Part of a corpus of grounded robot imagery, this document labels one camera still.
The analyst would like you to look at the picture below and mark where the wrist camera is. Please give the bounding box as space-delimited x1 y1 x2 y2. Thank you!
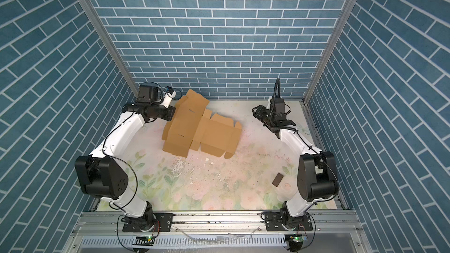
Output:
269 95 280 114
161 87 176 108

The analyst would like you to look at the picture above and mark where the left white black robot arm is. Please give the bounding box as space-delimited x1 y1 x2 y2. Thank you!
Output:
75 82 177 221

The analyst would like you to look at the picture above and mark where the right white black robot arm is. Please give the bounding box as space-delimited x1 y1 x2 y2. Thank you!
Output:
252 97 339 220

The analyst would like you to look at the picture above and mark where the aluminium mounting rail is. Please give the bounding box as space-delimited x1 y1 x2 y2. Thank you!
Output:
72 210 363 236

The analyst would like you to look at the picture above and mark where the white slotted cable duct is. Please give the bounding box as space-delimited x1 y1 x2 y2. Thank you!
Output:
81 234 287 249

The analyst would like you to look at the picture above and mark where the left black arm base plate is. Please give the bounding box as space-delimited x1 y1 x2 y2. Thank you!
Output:
120 213 174 233

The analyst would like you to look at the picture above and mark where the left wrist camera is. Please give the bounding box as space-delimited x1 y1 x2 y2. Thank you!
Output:
161 87 176 108

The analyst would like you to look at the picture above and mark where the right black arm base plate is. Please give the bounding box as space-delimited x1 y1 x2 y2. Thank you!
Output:
260 211 313 231

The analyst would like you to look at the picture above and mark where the brown cardboard box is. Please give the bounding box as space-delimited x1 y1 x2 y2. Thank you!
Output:
162 90 243 159

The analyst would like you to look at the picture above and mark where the right green circuit board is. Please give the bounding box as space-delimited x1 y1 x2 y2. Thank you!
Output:
285 234 308 244

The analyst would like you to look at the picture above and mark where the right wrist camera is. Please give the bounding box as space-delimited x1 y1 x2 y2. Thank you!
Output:
269 95 280 114

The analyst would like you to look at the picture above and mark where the small brown cardboard piece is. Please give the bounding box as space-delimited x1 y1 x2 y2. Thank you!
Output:
272 173 284 187

